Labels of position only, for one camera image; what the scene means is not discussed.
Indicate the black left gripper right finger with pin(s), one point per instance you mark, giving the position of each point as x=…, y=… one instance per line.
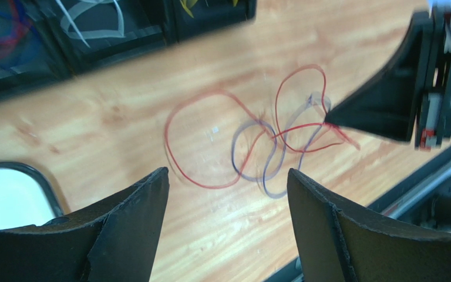
x=340, y=240

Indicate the black compartment organizer box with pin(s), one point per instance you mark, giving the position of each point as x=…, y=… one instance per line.
x=46, y=42

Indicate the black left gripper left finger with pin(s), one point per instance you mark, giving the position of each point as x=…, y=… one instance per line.
x=114, y=239

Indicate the strawberry print tray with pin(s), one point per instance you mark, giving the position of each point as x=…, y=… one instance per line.
x=26, y=197

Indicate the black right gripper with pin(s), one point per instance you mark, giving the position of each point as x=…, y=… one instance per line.
x=386, y=105

